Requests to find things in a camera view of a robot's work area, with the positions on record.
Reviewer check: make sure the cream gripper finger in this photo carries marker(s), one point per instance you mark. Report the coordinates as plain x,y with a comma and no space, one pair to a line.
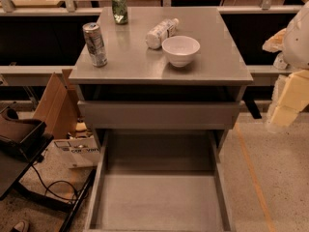
275,42
290,96

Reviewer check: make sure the silver redbull can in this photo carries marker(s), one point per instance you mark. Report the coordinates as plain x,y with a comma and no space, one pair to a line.
95,44

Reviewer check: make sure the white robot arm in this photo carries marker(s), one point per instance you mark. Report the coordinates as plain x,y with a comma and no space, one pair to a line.
296,41

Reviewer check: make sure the grey drawer cabinet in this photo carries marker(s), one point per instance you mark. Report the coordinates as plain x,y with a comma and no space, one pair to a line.
136,73

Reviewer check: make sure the green soda can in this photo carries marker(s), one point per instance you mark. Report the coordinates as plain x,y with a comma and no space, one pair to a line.
119,10

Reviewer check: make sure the open grey middle drawer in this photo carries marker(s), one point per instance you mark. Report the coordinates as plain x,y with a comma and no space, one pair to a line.
159,181

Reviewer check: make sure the closed grey top drawer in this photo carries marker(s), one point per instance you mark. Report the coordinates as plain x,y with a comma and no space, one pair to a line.
160,115

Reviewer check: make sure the left sanitizer pump bottle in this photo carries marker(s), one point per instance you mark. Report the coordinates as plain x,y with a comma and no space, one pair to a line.
279,62

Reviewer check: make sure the white ceramic bowl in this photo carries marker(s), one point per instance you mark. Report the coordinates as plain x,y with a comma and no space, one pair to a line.
180,50

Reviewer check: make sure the clear plastic water bottle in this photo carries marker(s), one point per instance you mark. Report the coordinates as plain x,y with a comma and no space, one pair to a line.
163,30

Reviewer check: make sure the white printed paper bag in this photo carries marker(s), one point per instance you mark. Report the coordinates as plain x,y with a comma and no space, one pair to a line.
78,152

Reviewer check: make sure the brown cardboard box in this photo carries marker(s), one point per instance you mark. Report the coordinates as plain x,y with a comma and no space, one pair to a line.
58,105

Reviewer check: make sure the black side table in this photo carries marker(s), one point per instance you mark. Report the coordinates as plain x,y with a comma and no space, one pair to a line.
43,191

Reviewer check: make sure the shoe tip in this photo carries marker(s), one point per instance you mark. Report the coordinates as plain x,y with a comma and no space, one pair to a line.
22,226

